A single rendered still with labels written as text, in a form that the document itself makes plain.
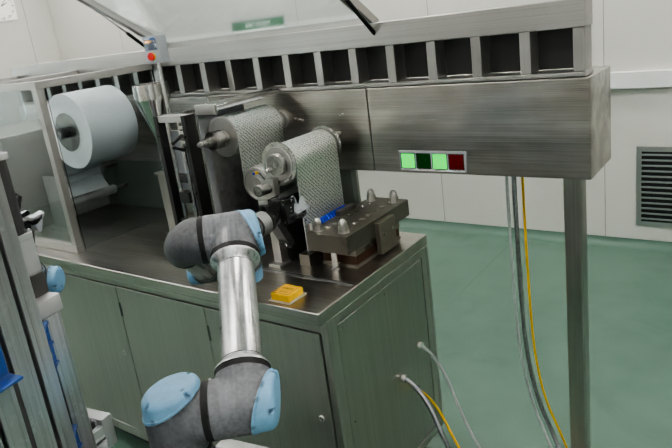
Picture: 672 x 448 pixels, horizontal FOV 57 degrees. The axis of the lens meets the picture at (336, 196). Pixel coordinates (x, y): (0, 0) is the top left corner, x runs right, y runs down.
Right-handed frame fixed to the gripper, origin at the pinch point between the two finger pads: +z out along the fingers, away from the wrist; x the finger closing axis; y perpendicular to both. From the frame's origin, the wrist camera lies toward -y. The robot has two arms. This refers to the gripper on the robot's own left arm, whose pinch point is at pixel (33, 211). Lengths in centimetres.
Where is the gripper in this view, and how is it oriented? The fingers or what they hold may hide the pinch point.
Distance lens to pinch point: 212.7
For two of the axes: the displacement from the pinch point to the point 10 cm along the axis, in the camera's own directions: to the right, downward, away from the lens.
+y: -0.1, 9.6, 2.7
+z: -0.1, -2.7, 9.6
